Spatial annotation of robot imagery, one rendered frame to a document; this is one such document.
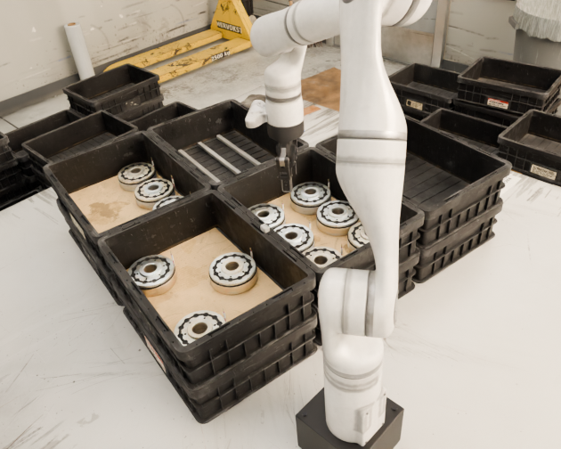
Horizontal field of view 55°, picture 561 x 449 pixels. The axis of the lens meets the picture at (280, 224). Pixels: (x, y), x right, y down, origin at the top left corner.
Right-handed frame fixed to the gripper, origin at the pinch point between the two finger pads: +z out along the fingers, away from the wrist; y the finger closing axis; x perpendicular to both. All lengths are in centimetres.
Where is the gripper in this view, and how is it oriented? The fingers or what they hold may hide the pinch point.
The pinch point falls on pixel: (288, 177)
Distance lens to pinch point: 117.4
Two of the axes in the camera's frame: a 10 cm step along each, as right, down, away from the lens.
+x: -9.9, -0.5, 1.7
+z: 0.7, 7.9, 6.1
